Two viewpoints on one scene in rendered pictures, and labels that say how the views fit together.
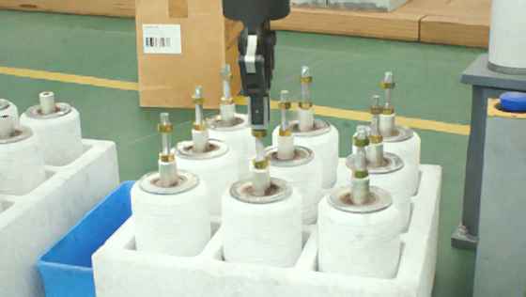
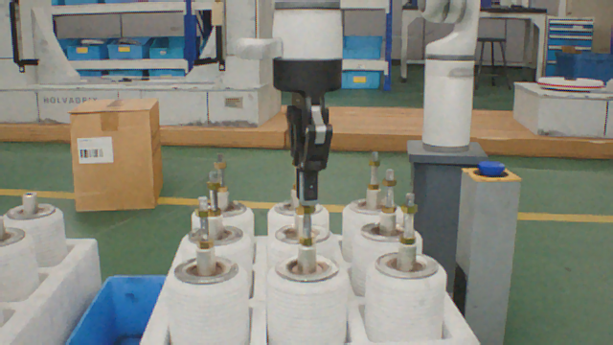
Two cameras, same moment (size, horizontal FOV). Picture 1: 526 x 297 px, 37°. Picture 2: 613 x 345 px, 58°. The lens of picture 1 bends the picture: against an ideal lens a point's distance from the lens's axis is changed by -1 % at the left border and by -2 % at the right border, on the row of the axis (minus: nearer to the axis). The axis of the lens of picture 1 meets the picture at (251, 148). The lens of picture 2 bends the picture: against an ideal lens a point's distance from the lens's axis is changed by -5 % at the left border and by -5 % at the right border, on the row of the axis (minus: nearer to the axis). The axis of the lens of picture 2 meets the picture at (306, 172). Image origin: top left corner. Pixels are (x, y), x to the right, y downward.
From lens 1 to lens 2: 38 cm
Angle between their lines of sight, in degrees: 20
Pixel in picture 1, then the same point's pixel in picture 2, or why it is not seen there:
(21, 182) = (17, 287)
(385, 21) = (258, 133)
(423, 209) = not seen: hidden behind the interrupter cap
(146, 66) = (81, 174)
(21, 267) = not seen: outside the picture
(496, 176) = (483, 234)
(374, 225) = (434, 287)
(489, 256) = (477, 304)
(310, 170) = (332, 245)
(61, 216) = (60, 319)
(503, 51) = (441, 133)
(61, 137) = (49, 238)
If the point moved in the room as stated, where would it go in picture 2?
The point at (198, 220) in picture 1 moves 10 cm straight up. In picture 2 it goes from (244, 307) to (241, 224)
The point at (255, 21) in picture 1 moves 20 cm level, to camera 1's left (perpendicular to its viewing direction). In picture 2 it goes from (319, 90) to (117, 100)
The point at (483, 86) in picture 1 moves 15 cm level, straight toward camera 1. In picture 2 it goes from (427, 164) to (451, 185)
